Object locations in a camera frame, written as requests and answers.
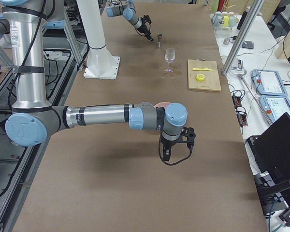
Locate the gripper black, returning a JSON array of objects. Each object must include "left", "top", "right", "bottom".
[
  {"left": 161, "top": 137, "right": 176, "bottom": 161},
  {"left": 136, "top": 15, "right": 153, "bottom": 41}
]

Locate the steel jigger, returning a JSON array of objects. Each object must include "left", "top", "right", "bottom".
[{"left": 157, "top": 33, "right": 162, "bottom": 48}]

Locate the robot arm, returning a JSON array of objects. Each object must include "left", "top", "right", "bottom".
[
  {"left": 106, "top": 0, "right": 154, "bottom": 42},
  {"left": 1, "top": 0, "right": 195, "bottom": 164}
]

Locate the clear wine glass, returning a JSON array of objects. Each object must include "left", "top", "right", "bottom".
[{"left": 164, "top": 48, "right": 176, "bottom": 73}]

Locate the pink bowl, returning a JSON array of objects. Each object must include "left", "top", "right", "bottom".
[{"left": 154, "top": 101, "right": 171, "bottom": 108}]

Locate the yellow plastic knife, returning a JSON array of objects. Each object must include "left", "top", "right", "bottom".
[{"left": 192, "top": 68, "right": 214, "bottom": 72}]

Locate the lemon slice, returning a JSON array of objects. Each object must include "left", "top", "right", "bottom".
[{"left": 196, "top": 73, "right": 205, "bottom": 82}]

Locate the wooden cutting board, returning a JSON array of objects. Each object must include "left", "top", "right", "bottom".
[{"left": 188, "top": 59, "right": 221, "bottom": 92}]

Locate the cup rack with cups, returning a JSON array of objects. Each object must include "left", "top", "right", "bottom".
[{"left": 211, "top": 11, "right": 239, "bottom": 31}]

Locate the black bottle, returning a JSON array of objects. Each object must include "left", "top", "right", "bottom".
[{"left": 237, "top": 6, "right": 250, "bottom": 30}]

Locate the metal rod tool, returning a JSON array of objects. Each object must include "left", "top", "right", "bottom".
[{"left": 237, "top": 69, "right": 273, "bottom": 126}]

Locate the grey cloth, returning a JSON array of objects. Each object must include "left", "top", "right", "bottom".
[{"left": 242, "top": 41, "right": 254, "bottom": 49}]

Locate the black monitor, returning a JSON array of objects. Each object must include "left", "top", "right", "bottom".
[{"left": 247, "top": 113, "right": 290, "bottom": 208}]

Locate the blue teach pendant near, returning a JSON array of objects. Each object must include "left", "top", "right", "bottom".
[{"left": 260, "top": 95, "right": 290, "bottom": 123}]

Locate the blue teach pendant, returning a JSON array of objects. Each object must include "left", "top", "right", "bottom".
[
  {"left": 260, "top": 95, "right": 290, "bottom": 123},
  {"left": 251, "top": 69, "right": 288, "bottom": 97}
]

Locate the blue teach pendant far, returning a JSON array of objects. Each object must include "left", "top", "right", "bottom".
[{"left": 251, "top": 69, "right": 288, "bottom": 97}]

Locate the wooden plank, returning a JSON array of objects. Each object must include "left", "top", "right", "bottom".
[{"left": 275, "top": 31, "right": 290, "bottom": 59}]

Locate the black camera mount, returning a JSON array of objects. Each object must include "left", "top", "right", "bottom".
[{"left": 179, "top": 127, "right": 196, "bottom": 151}]

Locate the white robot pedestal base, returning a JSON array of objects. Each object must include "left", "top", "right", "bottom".
[{"left": 77, "top": 0, "right": 120, "bottom": 80}]

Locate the aluminium frame post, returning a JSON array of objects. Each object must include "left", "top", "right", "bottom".
[{"left": 221, "top": 0, "right": 264, "bottom": 76}]

